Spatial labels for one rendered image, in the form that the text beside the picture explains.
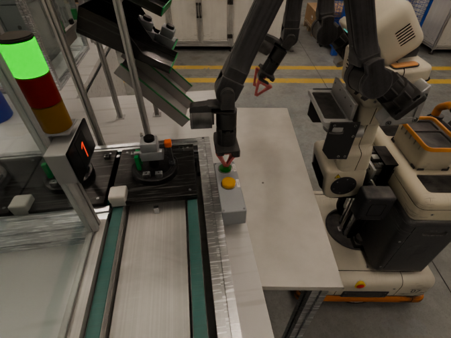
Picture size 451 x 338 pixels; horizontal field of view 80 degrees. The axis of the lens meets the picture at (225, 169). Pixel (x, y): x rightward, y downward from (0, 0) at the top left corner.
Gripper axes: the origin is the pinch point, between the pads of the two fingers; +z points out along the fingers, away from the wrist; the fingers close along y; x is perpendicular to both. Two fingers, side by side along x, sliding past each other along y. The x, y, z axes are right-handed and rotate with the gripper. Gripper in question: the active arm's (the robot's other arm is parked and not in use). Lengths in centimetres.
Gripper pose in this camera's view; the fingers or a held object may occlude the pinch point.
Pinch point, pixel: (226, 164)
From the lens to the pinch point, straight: 84.9
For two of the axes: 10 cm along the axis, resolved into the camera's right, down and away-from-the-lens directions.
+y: 1.3, 6.7, -7.3
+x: 9.9, -0.9, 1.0
